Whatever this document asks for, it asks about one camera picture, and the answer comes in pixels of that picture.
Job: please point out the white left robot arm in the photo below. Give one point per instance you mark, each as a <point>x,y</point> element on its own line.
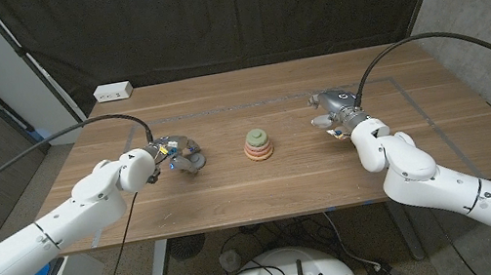
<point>43,233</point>

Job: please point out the large tan toy disk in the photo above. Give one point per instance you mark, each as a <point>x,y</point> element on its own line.
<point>260,158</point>

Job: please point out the grey toy disk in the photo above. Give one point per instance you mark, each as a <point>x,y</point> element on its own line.
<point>201,160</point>

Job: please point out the black backdrop cloth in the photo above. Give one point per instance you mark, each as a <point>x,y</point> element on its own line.
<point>206,15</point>

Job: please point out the salmon pink toy disk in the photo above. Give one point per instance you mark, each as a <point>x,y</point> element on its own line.
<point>259,153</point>

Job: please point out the green toy disk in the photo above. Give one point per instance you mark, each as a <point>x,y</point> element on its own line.
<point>256,137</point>

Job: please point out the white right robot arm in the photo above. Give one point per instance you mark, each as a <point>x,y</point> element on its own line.
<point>430,177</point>

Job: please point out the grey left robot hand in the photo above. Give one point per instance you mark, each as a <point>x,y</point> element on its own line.
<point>173,146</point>

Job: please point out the white power strip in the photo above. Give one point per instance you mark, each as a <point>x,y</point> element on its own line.
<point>113,91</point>

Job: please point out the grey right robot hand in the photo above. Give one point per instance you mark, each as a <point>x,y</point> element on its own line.
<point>341,103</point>

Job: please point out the grey round floor object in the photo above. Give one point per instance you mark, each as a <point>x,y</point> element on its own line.
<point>230,260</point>

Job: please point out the black floor fan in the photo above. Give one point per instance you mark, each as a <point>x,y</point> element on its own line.
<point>187,246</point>

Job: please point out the small tan toy piece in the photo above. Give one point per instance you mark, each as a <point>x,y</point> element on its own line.
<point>335,133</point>

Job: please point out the grey table leg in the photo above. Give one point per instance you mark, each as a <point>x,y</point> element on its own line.
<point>158,274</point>
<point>410,240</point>

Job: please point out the pale pink toy disk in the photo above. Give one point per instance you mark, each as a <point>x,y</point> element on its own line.
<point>258,147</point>

